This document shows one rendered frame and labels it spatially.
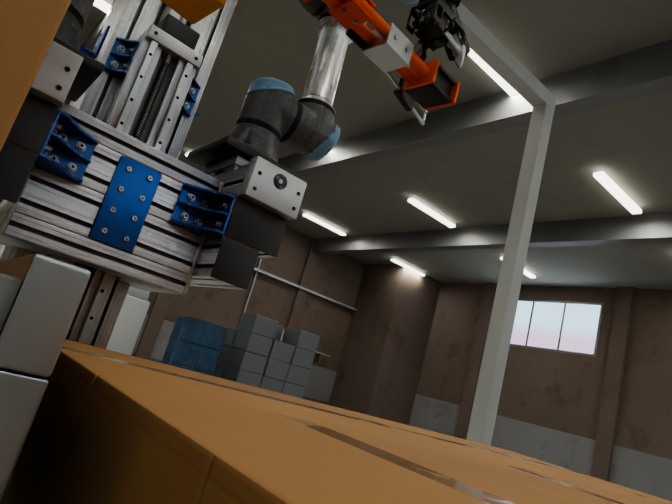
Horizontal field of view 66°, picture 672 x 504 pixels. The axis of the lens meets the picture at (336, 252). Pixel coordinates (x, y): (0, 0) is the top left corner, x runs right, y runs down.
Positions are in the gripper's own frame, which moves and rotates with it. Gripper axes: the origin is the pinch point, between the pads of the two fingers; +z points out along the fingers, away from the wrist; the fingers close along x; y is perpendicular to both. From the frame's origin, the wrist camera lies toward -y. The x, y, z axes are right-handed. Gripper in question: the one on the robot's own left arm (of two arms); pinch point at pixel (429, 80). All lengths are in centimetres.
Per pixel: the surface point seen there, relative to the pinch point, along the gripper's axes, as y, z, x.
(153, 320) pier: -421, 34, -981
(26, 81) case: 63, 47, 16
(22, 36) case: 65, 44, 16
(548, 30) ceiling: -279, -277, -139
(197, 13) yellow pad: 44.3, 14.6, -10.4
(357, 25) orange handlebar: 20.9, 2.3, -0.9
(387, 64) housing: 11.9, 4.4, -0.4
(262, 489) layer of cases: 54, 68, 48
